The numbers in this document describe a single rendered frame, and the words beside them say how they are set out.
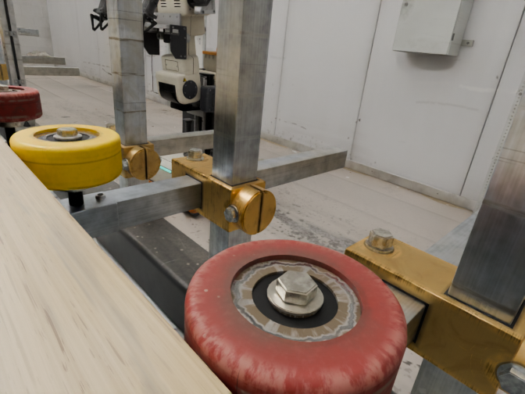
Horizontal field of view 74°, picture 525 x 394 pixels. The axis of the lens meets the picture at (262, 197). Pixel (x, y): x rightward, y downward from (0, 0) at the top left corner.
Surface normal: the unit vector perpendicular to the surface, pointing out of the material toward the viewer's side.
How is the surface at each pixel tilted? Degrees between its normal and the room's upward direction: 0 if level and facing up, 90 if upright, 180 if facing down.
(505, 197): 90
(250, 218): 90
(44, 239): 0
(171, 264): 0
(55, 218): 0
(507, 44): 90
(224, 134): 90
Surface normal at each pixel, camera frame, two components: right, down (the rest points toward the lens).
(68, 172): 0.41, 0.40
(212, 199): -0.72, 0.22
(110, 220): 0.69, 0.34
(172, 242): 0.09, -0.91
